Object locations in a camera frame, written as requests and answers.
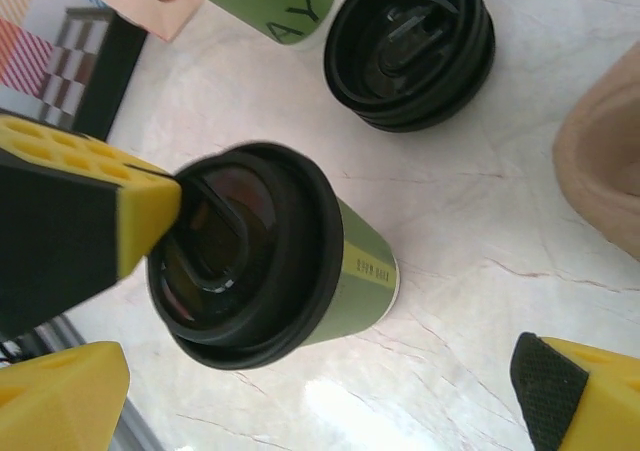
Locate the black plastic cup lid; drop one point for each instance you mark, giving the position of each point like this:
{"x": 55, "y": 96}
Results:
{"x": 462, "y": 106}
{"x": 475, "y": 61}
{"x": 400, "y": 36}
{"x": 295, "y": 251}

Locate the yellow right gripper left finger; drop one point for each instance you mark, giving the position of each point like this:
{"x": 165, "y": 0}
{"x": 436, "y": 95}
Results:
{"x": 55, "y": 401}

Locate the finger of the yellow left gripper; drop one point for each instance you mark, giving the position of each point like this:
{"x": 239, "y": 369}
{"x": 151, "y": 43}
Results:
{"x": 60, "y": 231}

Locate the black and white chessboard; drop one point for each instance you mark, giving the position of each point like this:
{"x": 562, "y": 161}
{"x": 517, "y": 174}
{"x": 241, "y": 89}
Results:
{"x": 120, "y": 71}

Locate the green paper coffee cup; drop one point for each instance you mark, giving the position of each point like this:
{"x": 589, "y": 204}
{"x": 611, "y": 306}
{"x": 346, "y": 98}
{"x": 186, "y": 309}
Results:
{"x": 365, "y": 281}
{"x": 270, "y": 6}

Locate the brown pulp cup carrier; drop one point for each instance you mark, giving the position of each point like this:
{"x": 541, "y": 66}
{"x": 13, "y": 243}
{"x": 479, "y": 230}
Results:
{"x": 605, "y": 171}

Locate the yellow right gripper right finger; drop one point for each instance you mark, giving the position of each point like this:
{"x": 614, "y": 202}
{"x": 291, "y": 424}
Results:
{"x": 595, "y": 401}

